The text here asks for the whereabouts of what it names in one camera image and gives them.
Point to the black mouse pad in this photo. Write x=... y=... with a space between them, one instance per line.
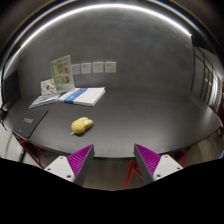
x=28 y=122

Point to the black monitor at left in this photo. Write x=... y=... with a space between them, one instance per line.
x=11 y=89

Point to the white wall socket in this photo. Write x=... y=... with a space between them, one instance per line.
x=85 y=68
x=98 y=67
x=75 y=69
x=110 y=67

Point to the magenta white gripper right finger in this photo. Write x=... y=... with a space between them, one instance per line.
x=154 y=166

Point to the upright green picture book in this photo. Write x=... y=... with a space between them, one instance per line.
x=62 y=74

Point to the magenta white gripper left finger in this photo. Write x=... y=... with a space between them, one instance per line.
x=74 y=167

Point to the glass partition door frame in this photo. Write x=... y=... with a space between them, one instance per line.
x=208 y=78

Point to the red table leg right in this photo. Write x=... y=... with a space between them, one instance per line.
x=133 y=167

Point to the small colourful picture card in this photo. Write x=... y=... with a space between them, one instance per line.
x=47 y=87

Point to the red table leg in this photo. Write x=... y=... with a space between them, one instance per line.
x=33 y=151
x=133 y=167

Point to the flat illustrated booklet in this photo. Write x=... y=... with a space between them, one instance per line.
x=44 y=99

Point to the white blue book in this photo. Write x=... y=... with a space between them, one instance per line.
x=83 y=96

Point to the red table leg left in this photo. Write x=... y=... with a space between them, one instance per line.
x=33 y=151

